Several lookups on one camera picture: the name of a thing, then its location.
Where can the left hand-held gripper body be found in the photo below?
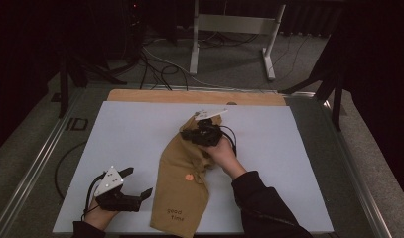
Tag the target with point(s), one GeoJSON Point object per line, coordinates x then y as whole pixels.
{"type": "Point", "coordinates": [118, 201]}

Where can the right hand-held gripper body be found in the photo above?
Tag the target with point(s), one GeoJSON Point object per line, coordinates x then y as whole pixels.
{"type": "Point", "coordinates": [207, 134]}

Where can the tan garment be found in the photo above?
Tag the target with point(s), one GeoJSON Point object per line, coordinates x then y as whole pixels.
{"type": "Point", "coordinates": [179, 191]}

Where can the person's left hand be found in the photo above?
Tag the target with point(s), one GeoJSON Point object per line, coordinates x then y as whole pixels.
{"type": "Point", "coordinates": [99, 217]}

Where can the person's right hand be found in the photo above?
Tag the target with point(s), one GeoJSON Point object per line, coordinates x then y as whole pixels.
{"type": "Point", "coordinates": [224, 155]}

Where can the white table mat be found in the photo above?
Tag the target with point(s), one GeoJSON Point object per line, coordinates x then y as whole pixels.
{"type": "Point", "coordinates": [272, 148]}

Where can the black tripod stand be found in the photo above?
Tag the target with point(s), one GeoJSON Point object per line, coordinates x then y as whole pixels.
{"type": "Point", "coordinates": [63, 89]}
{"type": "Point", "coordinates": [336, 105]}

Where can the white metal stand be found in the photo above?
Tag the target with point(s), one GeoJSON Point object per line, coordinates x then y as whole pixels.
{"type": "Point", "coordinates": [236, 23]}

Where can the dark curtain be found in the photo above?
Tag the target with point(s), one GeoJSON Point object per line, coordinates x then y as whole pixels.
{"type": "Point", "coordinates": [308, 16]}

